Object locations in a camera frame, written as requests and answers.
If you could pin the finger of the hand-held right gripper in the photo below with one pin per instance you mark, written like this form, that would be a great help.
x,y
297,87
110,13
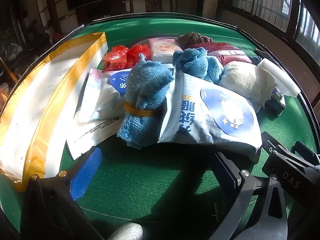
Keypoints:
x,y
290,177
287,151

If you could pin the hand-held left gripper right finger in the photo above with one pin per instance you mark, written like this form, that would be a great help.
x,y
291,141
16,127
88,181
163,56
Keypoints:
x,y
230,175

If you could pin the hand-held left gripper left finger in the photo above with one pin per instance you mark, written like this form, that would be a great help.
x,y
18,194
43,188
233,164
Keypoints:
x,y
87,172

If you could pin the small dark printed packet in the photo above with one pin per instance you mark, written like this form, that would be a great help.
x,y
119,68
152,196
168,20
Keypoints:
x,y
276,102

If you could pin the large white wipes packet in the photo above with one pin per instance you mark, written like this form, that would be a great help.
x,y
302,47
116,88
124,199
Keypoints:
x,y
200,110

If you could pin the small white wipes packet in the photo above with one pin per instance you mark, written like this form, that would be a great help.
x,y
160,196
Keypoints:
x,y
100,100

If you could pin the white foam piece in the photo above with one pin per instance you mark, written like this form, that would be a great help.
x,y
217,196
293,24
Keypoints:
x,y
280,77

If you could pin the cream towel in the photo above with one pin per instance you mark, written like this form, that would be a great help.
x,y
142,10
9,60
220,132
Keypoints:
x,y
240,80

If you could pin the white box with yellow tape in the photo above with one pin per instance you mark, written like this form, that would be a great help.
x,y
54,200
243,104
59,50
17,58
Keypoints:
x,y
25,110

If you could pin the blue towel with rubber band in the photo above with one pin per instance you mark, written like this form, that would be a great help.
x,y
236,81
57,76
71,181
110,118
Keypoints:
x,y
145,85

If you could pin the red plastic packet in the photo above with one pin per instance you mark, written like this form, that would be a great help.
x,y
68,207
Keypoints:
x,y
225,52

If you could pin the red plastic bag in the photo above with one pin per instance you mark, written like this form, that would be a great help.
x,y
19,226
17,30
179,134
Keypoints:
x,y
117,56

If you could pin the pink tissue packet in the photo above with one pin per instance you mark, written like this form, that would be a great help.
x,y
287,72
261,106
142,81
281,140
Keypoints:
x,y
162,50

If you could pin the person's left hand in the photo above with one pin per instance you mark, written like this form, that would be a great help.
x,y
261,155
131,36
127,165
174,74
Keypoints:
x,y
127,232

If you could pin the yellow rubber band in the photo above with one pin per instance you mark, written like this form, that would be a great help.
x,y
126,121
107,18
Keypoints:
x,y
135,111

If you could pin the brown knitted cloth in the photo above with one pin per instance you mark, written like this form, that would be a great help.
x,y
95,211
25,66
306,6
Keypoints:
x,y
190,38

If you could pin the clear plastic bag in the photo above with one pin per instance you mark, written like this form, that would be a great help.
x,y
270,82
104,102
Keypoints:
x,y
11,51

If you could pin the barred window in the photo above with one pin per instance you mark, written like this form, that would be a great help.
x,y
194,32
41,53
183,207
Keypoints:
x,y
272,2

